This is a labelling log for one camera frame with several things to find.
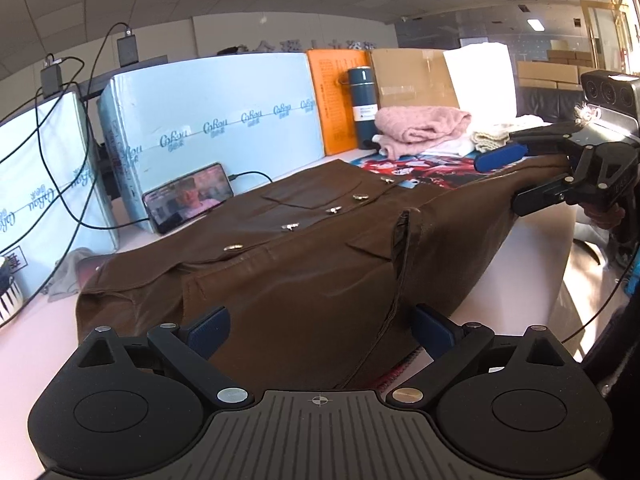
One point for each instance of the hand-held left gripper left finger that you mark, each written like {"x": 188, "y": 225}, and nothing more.
{"x": 211, "y": 331}

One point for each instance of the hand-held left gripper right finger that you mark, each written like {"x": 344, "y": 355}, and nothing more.
{"x": 431, "y": 331}

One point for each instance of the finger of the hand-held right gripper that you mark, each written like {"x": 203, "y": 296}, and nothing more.
{"x": 537, "y": 197}
{"x": 500, "y": 157}

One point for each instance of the brown button shirt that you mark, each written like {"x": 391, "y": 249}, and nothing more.
{"x": 300, "y": 270}

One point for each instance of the person's right hand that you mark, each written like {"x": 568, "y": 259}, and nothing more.
{"x": 602, "y": 217}

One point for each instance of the cream knit cloth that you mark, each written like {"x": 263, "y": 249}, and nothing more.
{"x": 492, "y": 137}

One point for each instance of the white folded cloth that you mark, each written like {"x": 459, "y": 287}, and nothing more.
{"x": 450, "y": 148}

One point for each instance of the black sofa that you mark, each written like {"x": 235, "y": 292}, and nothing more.
{"x": 547, "y": 102}

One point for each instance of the stack of cardboard boxes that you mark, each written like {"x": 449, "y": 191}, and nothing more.
{"x": 555, "y": 70}

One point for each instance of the red and blue printed mat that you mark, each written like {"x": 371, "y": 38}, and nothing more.
{"x": 430, "y": 167}

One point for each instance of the white board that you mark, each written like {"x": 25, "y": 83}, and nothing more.
{"x": 480, "y": 80}

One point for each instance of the pink knit sweater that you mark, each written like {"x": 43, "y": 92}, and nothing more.
{"x": 420, "y": 122}

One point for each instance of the ceiling light panel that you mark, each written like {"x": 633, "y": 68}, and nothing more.
{"x": 535, "y": 24}

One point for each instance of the brown cardboard box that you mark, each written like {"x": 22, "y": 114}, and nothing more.
{"x": 410, "y": 77}

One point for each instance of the black smartphone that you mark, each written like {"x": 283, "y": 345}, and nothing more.
{"x": 187, "y": 197}

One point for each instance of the dark teal thermos bottle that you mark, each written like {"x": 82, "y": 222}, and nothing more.
{"x": 364, "y": 105}

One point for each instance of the orange board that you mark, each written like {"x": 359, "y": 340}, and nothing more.
{"x": 330, "y": 105}

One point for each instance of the black and white striped mug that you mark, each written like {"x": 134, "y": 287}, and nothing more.
{"x": 10, "y": 290}

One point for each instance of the large light blue foam panel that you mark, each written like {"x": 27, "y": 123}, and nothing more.
{"x": 210, "y": 100}

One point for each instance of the black power adapter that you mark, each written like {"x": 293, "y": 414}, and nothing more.
{"x": 51, "y": 77}
{"x": 126, "y": 49}

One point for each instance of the wooden door frame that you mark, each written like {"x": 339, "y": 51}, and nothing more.
{"x": 590, "y": 35}

